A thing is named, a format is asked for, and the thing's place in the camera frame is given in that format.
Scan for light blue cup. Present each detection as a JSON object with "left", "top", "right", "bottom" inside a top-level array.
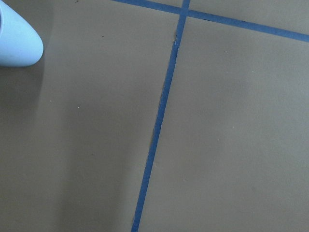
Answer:
[{"left": 0, "top": 1, "right": 44, "bottom": 67}]

